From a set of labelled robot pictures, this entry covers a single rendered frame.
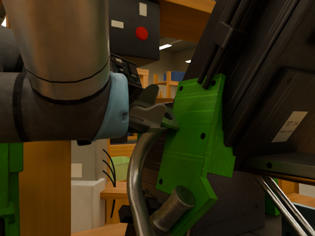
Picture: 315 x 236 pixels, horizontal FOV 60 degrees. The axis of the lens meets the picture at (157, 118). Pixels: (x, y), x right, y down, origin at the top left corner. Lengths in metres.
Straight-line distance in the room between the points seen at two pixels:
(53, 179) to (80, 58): 0.52
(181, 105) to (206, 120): 0.08
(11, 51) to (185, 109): 0.29
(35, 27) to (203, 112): 0.31
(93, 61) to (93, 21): 0.03
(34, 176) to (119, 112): 0.46
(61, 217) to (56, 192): 0.06
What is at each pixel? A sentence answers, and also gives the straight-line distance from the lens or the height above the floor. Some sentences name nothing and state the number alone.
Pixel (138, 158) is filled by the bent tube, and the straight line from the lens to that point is 0.54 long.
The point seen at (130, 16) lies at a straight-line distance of 0.70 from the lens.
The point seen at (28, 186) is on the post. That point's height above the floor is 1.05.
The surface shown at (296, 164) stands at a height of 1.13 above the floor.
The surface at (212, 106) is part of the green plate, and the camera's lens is 0.44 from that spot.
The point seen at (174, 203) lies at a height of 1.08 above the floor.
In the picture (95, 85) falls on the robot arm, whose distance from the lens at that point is 0.25.
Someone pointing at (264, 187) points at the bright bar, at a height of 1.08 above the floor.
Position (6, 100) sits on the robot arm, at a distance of 0.29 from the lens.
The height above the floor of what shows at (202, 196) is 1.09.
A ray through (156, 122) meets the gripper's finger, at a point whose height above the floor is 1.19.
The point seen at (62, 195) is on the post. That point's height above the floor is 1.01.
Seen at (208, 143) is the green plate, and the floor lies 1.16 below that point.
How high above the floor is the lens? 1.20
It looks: 1 degrees up
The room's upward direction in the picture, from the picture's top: straight up
